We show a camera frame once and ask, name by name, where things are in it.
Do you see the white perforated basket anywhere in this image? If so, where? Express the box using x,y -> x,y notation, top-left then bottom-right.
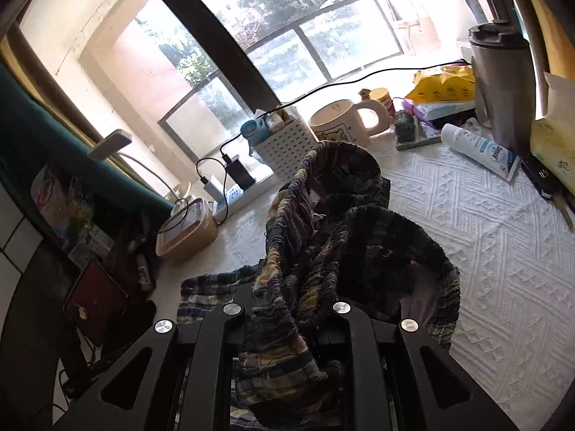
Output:
248,114 -> 319,180

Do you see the tall printed white box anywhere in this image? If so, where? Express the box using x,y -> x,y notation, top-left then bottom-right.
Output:
67,224 -> 115,270

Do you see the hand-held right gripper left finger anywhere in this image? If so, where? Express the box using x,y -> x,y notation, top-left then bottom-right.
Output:
53,278 -> 259,431

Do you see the white lotion tube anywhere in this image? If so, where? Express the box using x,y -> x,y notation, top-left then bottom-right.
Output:
440,122 -> 522,182

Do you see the dark grey upright object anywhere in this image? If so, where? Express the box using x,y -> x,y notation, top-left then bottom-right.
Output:
455,0 -> 489,25

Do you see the small red yellow jar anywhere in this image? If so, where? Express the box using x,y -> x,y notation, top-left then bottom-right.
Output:
358,87 -> 397,117

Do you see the beige lidded food container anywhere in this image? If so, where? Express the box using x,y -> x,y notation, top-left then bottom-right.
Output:
155,198 -> 219,261

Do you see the white charger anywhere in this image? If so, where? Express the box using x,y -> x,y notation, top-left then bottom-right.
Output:
204,175 -> 225,203

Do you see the yellow tissue pack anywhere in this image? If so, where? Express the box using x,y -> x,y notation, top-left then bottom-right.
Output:
530,72 -> 575,171

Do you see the yellow curtain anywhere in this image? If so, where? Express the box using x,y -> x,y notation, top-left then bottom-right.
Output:
512,0 -> 575,99

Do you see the white textured table cloth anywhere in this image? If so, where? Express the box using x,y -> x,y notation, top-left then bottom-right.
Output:
180,117 -> 575,431

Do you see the black charger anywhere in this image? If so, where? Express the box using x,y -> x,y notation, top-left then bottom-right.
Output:
223,155 -> 257,190

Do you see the yellow plastic bag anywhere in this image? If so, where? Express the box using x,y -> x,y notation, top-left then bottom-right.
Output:
404,65 -> 477,104

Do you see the purple white plastic package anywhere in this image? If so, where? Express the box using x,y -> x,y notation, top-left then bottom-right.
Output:
413,99 -> 477,121

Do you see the blue small bottle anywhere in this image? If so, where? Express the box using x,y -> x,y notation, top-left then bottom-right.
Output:
240,119 -> 270,147

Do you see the dark small packet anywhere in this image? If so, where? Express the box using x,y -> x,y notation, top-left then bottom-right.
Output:
130,233 -> 156,292

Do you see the steel tumbler with black lid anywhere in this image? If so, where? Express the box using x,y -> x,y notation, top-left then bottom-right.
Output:
468,20 -> 537,158

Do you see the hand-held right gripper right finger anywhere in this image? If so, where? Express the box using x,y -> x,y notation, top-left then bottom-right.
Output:
330,298 -> 522,431

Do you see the white bear print mug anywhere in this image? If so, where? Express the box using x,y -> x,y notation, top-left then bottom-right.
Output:
308,99 -> 394,147

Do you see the dark teal curtain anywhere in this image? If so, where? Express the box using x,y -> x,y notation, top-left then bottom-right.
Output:
0,63 -> 176,216

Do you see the white desk lamp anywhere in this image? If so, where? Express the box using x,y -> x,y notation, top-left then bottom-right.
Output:
87,129 -> 194,216

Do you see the plaid shirt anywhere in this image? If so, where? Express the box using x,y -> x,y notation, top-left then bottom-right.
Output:
177,140 -> 462,431

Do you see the white power strip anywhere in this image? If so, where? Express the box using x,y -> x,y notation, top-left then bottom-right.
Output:
211,175 -> 275,216

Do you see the dark window frame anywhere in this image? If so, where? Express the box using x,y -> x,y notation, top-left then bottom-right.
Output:
130,0 -> 495,144

